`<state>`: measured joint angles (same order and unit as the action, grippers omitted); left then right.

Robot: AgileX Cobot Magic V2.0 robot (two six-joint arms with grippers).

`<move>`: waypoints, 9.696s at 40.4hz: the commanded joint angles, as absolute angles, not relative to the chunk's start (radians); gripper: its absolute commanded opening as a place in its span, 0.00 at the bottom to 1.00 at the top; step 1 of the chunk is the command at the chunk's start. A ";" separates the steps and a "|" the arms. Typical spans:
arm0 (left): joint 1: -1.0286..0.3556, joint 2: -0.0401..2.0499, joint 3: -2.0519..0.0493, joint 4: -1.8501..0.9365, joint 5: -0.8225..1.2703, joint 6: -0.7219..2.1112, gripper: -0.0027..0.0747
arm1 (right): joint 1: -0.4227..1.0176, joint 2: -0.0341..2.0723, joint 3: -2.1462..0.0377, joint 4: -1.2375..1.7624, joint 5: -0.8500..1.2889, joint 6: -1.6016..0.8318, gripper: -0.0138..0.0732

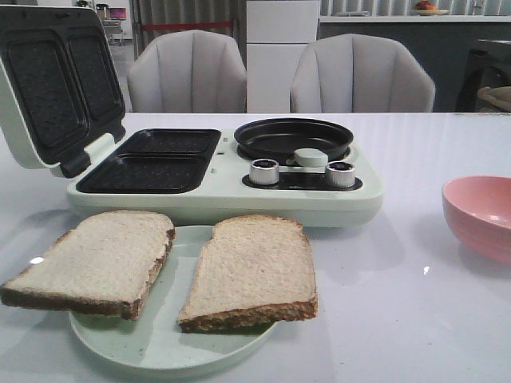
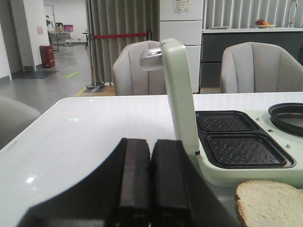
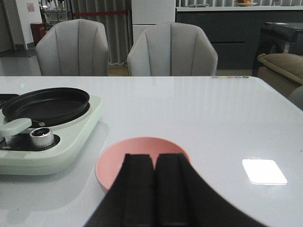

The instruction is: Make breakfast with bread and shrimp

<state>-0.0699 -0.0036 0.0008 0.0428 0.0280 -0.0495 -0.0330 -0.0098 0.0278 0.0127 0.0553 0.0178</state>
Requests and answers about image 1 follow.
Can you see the bread slice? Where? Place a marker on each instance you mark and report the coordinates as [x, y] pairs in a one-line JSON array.
[[255, 269], [106, 266]]

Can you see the mint green breakfast maker lid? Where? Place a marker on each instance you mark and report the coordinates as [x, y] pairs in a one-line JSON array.
[[59, 88]]

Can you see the pink bowl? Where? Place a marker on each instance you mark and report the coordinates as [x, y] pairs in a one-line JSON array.
[[477, 211]]

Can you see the mint green breakfast maker base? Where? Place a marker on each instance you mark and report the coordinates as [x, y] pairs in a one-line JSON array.
[[198, 177]]

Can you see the left silver control knob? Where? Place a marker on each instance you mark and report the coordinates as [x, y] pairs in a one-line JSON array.
[[264, 172]]

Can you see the silver control knob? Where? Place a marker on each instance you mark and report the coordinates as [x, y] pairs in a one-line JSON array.
[[264, 172], [340, 174]]

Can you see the black round frying pan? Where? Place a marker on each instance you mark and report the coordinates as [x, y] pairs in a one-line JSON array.
[[278, 138]]

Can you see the right silver control knob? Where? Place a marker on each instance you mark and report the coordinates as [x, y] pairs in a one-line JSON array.
[[340, 174]]

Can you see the left grey upholstered chair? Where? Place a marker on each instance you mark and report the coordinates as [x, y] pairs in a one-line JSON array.
[[191, 71]]

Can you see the grey upholstered chair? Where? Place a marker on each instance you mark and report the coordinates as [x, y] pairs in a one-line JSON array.
[[354, 73], [191, 71]]

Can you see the right grey upholstered chair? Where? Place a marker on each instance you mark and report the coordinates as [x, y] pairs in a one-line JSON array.
[[354, 73]]

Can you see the white refrigerator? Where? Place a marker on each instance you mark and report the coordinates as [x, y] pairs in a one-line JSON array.
[[277, 34]]

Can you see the red barrier belt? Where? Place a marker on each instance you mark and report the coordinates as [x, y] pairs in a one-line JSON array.
[[188, 26]]

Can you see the mint green round plate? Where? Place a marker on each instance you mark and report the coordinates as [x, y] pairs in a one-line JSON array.
[[154, 344]]

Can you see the fruit plate on counter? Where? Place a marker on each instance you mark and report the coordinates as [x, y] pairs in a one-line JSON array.
[[427, 8]]

